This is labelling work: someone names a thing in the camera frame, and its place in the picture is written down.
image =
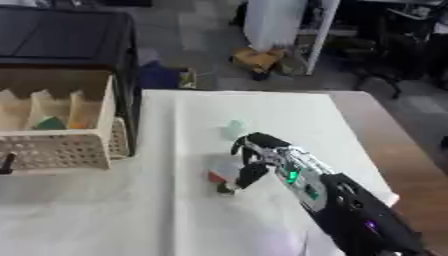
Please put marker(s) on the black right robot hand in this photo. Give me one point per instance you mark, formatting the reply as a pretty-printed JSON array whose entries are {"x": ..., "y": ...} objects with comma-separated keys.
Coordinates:
[{"x": 255, "y": 168}]

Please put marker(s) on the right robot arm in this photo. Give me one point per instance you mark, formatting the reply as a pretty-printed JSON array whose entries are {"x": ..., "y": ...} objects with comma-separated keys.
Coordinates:
[{"x": 344, "y": 200}]

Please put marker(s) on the orange toy in drawer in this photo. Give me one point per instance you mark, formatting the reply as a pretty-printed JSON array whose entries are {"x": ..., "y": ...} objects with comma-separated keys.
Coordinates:
[{"x": 80, "y": 125}]

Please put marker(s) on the pale compartment drawer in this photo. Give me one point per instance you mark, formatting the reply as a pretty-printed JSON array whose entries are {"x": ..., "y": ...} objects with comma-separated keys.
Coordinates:
[{"x": 55, "y": 133}]

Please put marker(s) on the green toy in drawer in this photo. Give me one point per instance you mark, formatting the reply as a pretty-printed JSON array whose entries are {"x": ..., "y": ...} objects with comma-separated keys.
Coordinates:
[{"x": 49, "y": 123}]

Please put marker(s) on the pale mint green bottle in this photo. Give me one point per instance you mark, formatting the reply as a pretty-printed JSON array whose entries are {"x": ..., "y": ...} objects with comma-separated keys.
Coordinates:
[{"x": 234, "y": 129}]

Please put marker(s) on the tan cardboard box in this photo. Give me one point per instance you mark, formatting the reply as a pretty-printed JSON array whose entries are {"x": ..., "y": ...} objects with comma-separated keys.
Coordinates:
[{"x": 256, "y": 60}]

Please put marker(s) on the blue bag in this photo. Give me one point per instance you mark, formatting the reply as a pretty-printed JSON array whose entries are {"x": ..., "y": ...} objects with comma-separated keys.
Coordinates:
[{"x": 158, "y": 75}]

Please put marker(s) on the white pillar panel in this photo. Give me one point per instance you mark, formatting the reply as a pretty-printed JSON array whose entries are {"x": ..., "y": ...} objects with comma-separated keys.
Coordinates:
[{"x": 274, "y": 23}]

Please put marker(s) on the black office chair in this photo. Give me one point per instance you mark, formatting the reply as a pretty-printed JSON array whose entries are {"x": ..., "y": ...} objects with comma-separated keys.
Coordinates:
[{"x": 382, "y": 56}]

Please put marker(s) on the black cabinet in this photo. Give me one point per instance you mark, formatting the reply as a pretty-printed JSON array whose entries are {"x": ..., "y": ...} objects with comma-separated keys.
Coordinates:
[{"x": 70, "y": 43}]

